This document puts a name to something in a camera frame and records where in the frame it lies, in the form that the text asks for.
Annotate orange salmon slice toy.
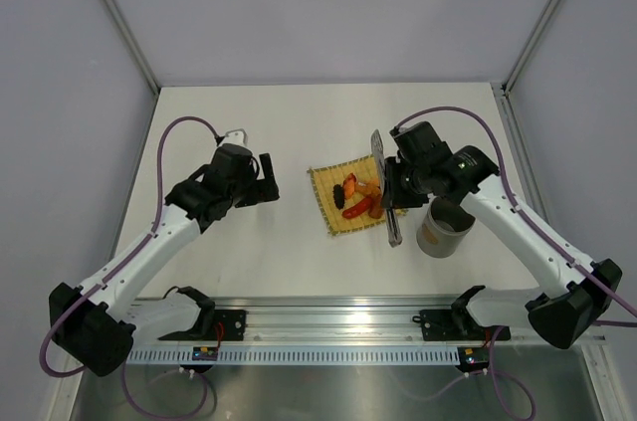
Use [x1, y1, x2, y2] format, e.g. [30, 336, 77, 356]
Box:
[359, 181, 381, 196]

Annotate stainless steel tongs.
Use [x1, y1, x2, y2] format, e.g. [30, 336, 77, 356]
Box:
[370, 129, 402, 248]

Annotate grey metal lunch canister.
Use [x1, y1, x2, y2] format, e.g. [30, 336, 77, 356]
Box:
[416, 197, 476, 259]

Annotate bamboo woven tray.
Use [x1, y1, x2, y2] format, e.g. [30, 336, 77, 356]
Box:
[308, 155, 385, 236]

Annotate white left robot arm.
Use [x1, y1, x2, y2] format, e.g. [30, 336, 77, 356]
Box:
[45, 143, 280, 376]

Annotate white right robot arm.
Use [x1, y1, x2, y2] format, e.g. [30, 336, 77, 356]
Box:
[370, 121, 623, 349]

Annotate brown grilled sausage toy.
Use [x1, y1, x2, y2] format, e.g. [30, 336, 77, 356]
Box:
[368, 196, 384, 220]

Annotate red sausage toy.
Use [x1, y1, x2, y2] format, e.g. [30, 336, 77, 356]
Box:
[341, 197, 373, 220]

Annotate orange fried fish toy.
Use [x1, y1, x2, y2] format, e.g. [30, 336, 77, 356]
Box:
[342, 173, 357, 199]

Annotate black sea cucumber toy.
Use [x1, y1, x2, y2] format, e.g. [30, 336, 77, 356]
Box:
[332, 184, 346, 210]

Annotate left small circuit board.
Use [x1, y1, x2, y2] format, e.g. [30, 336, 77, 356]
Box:
[192, 346, 219, 362]

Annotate small circuit board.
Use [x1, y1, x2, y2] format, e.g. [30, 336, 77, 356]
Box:
[192, 346, 219, 362]
[459, 347, 489, 365]

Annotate right small circuit board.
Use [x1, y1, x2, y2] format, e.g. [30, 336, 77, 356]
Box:
[459, 347, 489, 365]

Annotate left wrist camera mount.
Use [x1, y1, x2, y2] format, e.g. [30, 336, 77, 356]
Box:
[218, 128, 248, 147]

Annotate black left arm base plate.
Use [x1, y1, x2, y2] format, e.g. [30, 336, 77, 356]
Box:
[159, 309, 248, 342]

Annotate aluminium front rail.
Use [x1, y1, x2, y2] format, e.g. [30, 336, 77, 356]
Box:
[67, 295, 606, 346]

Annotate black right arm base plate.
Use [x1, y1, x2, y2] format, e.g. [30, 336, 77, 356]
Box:
[411, 309, 497, 341]

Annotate white slotted cable duct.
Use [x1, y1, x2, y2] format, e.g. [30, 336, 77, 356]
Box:
[128, 345, 460, 366]

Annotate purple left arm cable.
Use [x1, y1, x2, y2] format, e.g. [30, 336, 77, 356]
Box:
[39, 114, 225, 416]

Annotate left aluminium frame post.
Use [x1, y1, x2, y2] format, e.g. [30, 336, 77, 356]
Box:
[100, 0, 161, 100]

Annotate aluminium frame post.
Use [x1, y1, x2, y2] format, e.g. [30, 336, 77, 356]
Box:
[501, 0, 565, 98]
[100, 0, 161, 100]

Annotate right aluminium frame post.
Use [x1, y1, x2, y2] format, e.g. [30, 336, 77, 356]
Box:
[501, 0, 565, 98]

